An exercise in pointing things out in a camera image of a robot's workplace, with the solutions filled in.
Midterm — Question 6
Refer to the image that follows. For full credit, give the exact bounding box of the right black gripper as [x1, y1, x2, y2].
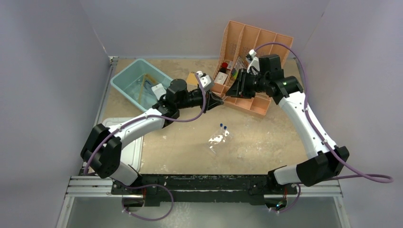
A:
[227, 69, 270, 100]

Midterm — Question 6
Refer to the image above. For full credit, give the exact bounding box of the clear plastic well plate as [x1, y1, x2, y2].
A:
[207, 125, 234, 154]

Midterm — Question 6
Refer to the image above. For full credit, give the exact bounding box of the white zip pouch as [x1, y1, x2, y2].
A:
[151, 83, 166, 100]

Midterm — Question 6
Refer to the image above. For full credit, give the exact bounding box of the amber rubber tube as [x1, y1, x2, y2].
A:
[140, 74, 158, 100]

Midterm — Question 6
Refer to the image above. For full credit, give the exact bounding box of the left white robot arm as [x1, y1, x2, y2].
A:
[80, 79, 223, 194]

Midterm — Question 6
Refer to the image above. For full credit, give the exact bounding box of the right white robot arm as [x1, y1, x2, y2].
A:
[225, 52, 349, 193]

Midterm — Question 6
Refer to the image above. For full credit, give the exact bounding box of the yellow spiral notepad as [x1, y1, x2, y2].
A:
[186, 72, 198, 86]

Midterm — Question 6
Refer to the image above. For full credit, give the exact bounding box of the peach plastic desk organizer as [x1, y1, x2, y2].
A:
[208, 20, 294, 119]

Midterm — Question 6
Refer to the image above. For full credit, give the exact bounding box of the teal plastic bin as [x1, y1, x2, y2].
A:
[110, 58, 173, 112]

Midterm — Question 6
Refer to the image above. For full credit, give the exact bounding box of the white bin lid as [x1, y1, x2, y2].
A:
[102, 117, 144, 171]

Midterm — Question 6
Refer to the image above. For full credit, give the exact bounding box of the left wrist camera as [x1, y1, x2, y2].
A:
[195, 71, 214, 91]

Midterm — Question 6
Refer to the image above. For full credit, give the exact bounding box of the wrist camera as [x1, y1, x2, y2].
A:
[195, 71, 214, 91]
[246, 49, 260, 75]

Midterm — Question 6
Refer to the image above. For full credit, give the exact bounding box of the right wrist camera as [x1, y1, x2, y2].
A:
[246, 49, 260, 75]

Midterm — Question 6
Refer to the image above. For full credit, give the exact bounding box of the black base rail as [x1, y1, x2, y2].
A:
[64, 172, 343, 208]

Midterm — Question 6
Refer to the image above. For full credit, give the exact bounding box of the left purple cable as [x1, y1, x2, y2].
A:
[83, 71, 209, 221]

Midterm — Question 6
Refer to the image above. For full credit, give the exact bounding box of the purple cable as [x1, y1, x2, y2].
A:
[251, 42, 394, 215]
[83, 71, 209, 221]

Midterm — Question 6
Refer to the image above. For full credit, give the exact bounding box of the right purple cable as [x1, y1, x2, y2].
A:
[251, 42, 394, 215]

